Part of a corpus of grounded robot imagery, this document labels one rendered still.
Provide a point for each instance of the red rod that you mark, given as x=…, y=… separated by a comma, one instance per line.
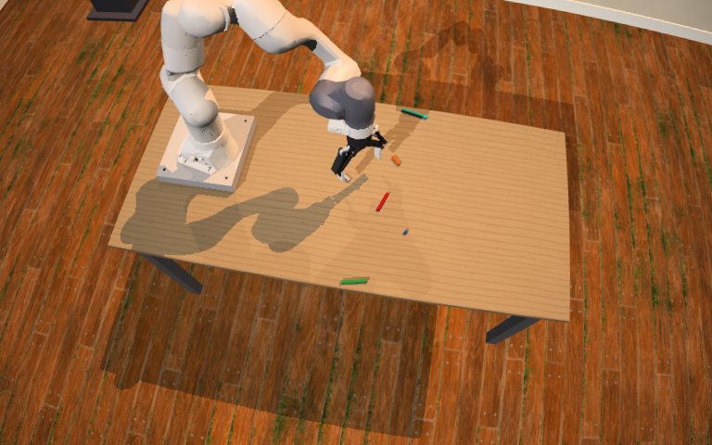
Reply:
x=382, y=202

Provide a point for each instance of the turquoise rod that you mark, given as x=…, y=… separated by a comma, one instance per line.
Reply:
x=414, y=113

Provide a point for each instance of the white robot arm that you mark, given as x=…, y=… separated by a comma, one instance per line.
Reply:
x=275, y=31

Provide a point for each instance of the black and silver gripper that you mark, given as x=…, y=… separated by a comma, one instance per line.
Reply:
x=344, y=155

